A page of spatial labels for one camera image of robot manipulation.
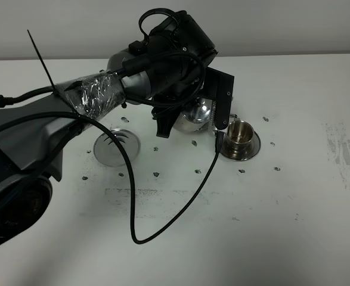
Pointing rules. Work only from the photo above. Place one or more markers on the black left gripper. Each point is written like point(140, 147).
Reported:
point(184, 74)

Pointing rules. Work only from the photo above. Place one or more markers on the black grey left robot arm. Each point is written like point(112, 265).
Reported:
point(36, 126)

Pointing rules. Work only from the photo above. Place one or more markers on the stainless steel teapot saucer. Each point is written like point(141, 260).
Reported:
point(108, 154)

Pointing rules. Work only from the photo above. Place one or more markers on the near stainless steel teacup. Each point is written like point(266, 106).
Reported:
point(239, 136)

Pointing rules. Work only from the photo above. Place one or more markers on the near stainless steel saucer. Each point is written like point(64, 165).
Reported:
point(246, 155)

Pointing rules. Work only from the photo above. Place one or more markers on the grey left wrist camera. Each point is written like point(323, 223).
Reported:
point(216, 121)

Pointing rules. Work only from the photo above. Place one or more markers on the black cable tie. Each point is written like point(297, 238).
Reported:
point(41, 60)

